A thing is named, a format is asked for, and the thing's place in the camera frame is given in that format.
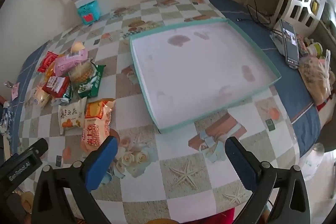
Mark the clear bread packet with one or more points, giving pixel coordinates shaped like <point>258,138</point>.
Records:
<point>39,95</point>

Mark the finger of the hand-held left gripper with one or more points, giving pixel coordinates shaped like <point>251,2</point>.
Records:
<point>39,146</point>

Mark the small red snack packet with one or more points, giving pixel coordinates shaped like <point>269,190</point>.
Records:
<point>47,61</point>

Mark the checked printed tablecloth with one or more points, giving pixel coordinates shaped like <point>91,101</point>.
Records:
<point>183,174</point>

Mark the green white biscuit packet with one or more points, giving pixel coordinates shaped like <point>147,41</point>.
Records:
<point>88,77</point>

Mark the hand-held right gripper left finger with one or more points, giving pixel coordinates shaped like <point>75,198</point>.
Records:
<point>101,161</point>

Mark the small pink wrapper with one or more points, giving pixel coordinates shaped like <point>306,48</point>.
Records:
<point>14,90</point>

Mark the teal box with red patch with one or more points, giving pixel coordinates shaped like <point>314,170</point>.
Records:
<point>89,14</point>

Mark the black smartphone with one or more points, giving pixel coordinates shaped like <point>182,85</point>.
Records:
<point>290,43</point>

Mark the white plastic bag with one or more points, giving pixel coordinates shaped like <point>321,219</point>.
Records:
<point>313,161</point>

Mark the pink snack packet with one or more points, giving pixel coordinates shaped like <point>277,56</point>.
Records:
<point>69,61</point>

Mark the red white-label snack packet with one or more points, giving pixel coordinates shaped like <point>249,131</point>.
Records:
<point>56,85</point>

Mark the white snack packet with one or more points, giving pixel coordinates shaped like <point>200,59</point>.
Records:
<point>71,116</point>

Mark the teal cardboard tray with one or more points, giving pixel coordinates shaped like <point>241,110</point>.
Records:
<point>197,69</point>

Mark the white green cup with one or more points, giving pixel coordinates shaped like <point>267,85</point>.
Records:
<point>316,48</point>

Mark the person's left hand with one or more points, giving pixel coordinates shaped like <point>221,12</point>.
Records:
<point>26,200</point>

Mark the red cloth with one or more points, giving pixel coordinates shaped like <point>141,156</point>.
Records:
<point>223,216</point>

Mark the crumpled white wrapper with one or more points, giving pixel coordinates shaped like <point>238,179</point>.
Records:
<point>5,116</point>

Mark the yellow jelly cup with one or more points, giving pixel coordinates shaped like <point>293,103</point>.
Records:
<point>77,46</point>

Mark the clear plastic food bag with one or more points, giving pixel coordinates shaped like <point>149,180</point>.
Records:
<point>315,79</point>

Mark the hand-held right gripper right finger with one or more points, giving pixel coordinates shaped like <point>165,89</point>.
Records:
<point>240,163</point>

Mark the silver phone stand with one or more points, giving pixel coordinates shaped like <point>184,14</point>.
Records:
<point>277,39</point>

